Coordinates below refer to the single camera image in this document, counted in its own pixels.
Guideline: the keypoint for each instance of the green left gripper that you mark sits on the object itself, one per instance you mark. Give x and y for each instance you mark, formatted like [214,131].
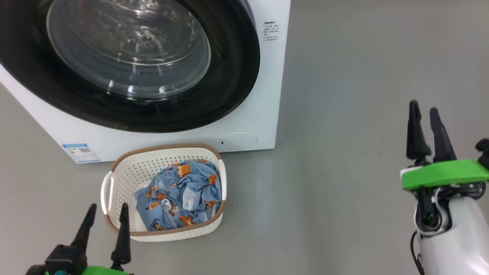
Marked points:
[103,271]

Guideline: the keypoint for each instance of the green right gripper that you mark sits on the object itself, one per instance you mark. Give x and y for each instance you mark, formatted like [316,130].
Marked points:
[439,173]

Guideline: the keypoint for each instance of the blue bear print garment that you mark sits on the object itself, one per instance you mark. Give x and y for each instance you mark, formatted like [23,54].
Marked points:
[179,198]

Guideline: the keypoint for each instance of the black round glass door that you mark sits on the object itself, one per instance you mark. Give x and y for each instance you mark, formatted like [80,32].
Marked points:
[229,76]

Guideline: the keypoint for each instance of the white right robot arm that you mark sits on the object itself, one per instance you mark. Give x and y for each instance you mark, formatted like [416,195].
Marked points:
[466,236]

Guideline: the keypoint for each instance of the cream perforated laundry basket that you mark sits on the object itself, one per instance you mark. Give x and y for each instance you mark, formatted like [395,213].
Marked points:
[126,179]

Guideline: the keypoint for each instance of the white front-load washing machine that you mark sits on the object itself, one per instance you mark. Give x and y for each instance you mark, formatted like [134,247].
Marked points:
[267,95]

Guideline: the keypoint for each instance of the blue energy label sticker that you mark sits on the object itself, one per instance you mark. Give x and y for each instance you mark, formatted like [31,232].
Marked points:
[81,152]

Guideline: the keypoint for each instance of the round white filter cover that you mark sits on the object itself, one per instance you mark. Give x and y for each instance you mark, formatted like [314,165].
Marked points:
[238,141]

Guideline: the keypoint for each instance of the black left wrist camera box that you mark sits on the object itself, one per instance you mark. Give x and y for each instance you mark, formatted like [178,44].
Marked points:
[65,258]

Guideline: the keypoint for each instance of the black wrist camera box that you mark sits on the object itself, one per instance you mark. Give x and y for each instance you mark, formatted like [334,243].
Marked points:
[65,258]
[484,152]

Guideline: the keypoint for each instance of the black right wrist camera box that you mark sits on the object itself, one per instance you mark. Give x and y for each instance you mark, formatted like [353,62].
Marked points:
[484,152]

